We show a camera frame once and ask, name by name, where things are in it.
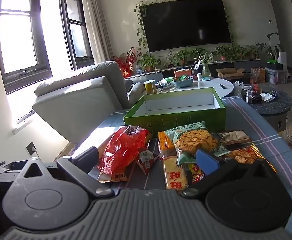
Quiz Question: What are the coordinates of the open cardboard box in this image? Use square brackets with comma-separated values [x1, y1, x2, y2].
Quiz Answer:
[216, 67, 247, 81]

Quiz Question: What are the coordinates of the glass vase with spider plant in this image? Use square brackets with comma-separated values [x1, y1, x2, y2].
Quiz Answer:
[194, 51, 215, 79]

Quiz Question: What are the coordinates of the dark framed window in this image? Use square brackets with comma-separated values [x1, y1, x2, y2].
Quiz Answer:
[0, 0, 95, 94]

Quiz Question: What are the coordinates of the yellow and red snack bag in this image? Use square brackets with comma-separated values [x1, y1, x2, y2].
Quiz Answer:
[225, 142, 278, 173]

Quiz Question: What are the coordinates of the black and green box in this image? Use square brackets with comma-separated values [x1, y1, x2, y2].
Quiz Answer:
[266, 58, 284, 71]

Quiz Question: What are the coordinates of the orange shopping bag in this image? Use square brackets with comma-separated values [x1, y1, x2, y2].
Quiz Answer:
[250, 67, 267, 84]

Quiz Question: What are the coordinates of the long television cabinet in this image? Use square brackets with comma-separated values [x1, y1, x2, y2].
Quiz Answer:
[130, 58, 262, 81]

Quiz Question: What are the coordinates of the wall socket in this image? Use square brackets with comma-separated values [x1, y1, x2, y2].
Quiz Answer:
[25, 142, 38, 156]

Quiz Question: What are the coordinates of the black wall television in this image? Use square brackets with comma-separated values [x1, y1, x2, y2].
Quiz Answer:
[143, 0, 232, 53]

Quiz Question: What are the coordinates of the small red snack packet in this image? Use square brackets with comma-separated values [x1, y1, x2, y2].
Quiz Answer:
[136, 149, 160, 175]

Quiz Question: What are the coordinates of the red flower arrangement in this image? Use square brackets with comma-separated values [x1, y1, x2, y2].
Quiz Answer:
[113, 47, 138, 79]

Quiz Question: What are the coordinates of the crumpled white tissue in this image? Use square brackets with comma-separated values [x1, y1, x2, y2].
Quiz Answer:
[259, 92, 277, 103]

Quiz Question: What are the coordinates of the blue plastic basket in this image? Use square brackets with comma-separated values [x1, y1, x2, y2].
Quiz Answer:
[173, 76, 194, 89]

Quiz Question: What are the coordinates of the brown striped snack packet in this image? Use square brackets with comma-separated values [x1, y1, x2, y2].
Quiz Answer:
[218, 130, 253, 151]

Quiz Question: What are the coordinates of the green trailing vine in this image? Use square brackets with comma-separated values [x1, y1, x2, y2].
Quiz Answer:
[134, 0, 235, 53]

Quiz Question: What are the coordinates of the green ring chips bag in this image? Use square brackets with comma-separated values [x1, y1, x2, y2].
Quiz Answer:
[164, 121, 231, 166]

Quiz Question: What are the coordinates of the yellow tin can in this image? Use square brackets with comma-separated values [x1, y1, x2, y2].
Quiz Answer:
[144, 80, 158, 95]

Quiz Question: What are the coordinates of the orange tissue box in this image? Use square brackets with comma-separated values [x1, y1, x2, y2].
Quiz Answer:
[174, 69, 193, 78]

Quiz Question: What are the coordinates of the orange snack packet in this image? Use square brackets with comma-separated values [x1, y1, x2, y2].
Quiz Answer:
[158, 131, 178, 158]

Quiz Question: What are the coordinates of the yellow rice cracker packet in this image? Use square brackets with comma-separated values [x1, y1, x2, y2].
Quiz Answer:
[163, 156, 189, 190]

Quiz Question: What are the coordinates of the grey sofa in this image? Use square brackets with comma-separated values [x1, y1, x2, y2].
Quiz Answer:
[32, 60, 146, 146]

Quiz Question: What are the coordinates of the beige curtain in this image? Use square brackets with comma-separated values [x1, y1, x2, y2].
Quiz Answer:
[82, 0, 114, 62]

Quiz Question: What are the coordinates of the white oval coffee table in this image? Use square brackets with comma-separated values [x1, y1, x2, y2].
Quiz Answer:
[129, 77, 235, 98]

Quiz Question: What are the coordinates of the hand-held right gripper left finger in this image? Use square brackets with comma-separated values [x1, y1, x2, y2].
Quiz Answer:
[19, 146, 114, 198]

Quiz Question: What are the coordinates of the dark round side table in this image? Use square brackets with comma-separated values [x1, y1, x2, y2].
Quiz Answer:
[241, 85, 292, 132]

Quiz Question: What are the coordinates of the potted green plant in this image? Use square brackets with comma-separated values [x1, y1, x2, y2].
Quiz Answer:
[165, 48, 194, 67]
[232, 44, 248, 61]
[214, 44, 234, 62]
[137, 53, 162, 73]

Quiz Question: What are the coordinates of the green cardboard box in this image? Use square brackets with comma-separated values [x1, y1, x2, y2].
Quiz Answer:
[123, 87, 226, 138]

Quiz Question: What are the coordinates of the large red snack bag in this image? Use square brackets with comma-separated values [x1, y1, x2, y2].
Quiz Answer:
[97, 125, 153, 182]

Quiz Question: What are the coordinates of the clear storage bin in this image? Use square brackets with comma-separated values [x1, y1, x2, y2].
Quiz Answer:
[266, 68, 288, 85]

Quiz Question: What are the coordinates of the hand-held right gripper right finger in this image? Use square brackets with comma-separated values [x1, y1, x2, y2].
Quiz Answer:
[182, 149, 273, 198]

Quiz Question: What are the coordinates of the white plastic bag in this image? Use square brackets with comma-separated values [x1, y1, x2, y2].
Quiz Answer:
[233, 80, 247, 97]

